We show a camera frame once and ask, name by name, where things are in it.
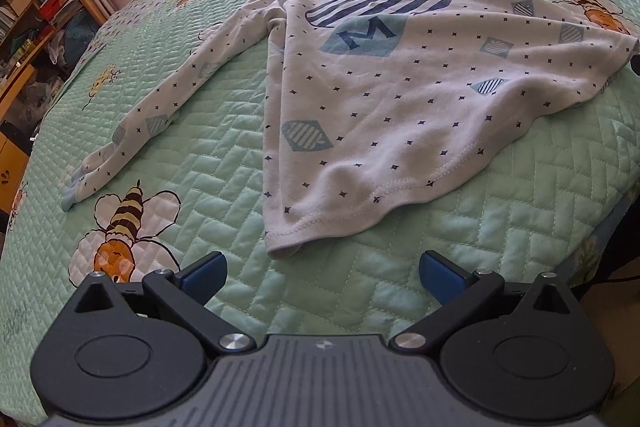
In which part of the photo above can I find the green bee quilted bedspread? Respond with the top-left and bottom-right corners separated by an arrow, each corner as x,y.
0,0 -> 640,423

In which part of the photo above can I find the blue bag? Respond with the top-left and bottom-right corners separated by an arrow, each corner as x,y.
65,9 -> 101,58

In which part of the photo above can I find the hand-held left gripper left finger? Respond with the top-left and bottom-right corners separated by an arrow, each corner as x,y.
65,251 -> 257,354

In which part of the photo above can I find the wooden desk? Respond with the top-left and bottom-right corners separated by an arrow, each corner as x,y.
0,64 -> 36,218

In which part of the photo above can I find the white printed long-sleeve shirt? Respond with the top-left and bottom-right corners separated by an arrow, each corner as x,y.
60,0 -> 640,260

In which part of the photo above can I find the red cardboard box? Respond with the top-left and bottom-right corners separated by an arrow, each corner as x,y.
39,0 -> 71,22

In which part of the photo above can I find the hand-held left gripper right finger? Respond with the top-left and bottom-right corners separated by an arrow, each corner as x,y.
389,251 -> 581,354

